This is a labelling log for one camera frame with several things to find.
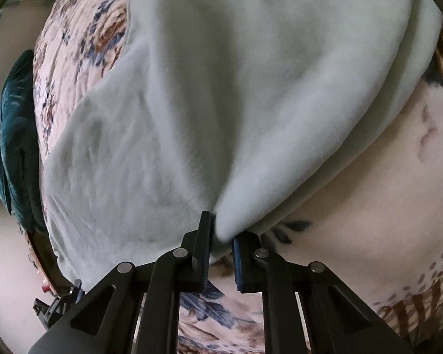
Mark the floral fleece blanket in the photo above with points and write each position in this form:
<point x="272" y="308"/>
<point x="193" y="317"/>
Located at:
<point x="373" y="210"/>

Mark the dark teal velvet cushion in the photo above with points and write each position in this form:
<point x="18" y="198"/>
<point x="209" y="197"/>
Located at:
<point x="11" y="136"/>

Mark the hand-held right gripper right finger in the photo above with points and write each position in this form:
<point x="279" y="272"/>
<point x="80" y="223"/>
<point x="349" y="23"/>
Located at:
<point x="237" y="265"/>

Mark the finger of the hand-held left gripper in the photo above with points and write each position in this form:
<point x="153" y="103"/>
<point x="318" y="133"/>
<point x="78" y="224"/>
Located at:
<point x="59" y="306"/>

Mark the light grey-green pants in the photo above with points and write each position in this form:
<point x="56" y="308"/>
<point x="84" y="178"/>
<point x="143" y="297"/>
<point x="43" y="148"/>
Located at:
<point x="225" y="99"/>

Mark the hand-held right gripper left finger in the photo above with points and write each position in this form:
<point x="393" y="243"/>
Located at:
<point x="205" y="254"/>

